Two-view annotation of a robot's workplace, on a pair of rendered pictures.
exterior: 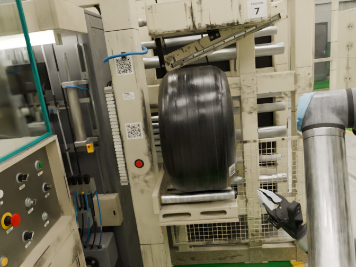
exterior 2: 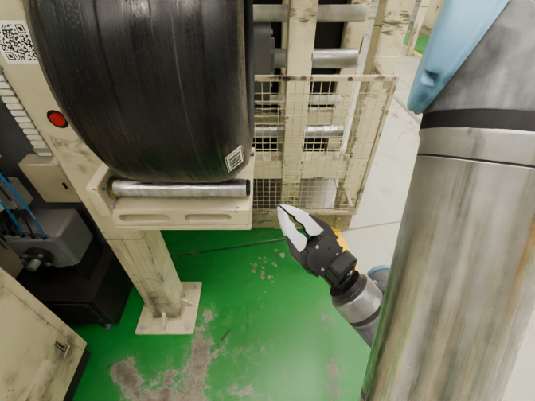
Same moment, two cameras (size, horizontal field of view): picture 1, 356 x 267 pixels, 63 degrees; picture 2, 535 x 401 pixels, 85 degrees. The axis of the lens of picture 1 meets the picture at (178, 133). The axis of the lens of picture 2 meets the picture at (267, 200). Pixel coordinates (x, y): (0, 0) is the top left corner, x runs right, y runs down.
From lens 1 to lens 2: 0.67 m
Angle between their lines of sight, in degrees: 30
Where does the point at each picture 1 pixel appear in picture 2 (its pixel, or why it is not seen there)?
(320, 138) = (501, 177)
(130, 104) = not seen: outside the picture
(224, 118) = (205, 33)
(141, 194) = (82, 173)
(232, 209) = (241, 213)
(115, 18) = not seen: outside the picture
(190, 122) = (107, 37)
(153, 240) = (125, 235)
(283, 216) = (318, 266)
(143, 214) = not seen: hidden behind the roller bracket
